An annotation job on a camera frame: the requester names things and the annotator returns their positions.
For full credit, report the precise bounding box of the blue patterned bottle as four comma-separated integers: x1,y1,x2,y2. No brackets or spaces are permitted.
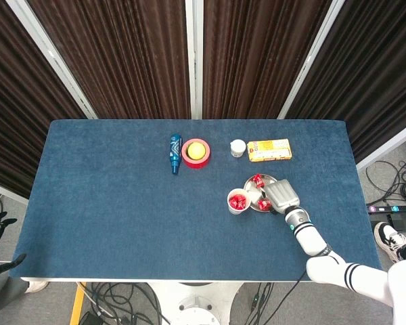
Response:
169,134,184,176

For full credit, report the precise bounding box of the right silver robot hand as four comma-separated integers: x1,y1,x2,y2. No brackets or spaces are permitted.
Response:
259,179,299,216

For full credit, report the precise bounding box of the black power adapter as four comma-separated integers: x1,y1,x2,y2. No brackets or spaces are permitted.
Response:
78,311,104,325

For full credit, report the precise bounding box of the small white jar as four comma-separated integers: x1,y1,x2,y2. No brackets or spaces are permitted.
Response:
229,139,247,158

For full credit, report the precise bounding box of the white paper cup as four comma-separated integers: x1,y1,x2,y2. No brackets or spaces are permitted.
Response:
227,188,252,215

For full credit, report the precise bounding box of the blue tablecloth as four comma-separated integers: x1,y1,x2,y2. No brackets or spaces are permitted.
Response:
9,118,383,282

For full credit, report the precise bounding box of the white table frame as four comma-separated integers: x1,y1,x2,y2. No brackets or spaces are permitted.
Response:
20,276,312,284

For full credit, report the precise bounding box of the brown pleated curtain panel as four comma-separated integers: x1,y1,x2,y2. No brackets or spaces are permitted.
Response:
26,0,192,120
0,0,89,199
202,0,332,120
286,0,406,163

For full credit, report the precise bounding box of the silver metal plate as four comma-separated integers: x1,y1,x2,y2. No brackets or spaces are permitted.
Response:
243,173,281,213

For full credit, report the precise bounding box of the white and black sneaker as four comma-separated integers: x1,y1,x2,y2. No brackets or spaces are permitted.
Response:
374,221,406,264

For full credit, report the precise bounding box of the white shoe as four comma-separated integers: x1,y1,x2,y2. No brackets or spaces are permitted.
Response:
24,280,51,294

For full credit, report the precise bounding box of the white screen frame post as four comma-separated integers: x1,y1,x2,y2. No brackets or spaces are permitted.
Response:
184,0,204,120
277,0,346,120
5,0,99,120

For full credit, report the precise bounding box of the red tape roll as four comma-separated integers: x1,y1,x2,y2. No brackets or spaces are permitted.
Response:
181,137,212,169

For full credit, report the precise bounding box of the yellow biscuit box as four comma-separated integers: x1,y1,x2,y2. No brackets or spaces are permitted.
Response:
246,137,294,163

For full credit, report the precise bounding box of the black foot pedal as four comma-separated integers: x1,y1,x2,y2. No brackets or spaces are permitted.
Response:
385,212,406,231

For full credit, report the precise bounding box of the white screen frame rail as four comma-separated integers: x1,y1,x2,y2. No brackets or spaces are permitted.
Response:
0,179,30,207
356,118,406,171

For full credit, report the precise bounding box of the yellow-green ball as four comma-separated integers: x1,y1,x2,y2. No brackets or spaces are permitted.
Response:
187,142,206,160

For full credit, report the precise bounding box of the yellow floor tape strip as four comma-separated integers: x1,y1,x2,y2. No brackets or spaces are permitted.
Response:
69,282,88,325

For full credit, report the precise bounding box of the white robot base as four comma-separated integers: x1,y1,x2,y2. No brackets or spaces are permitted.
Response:
148,281,245,325

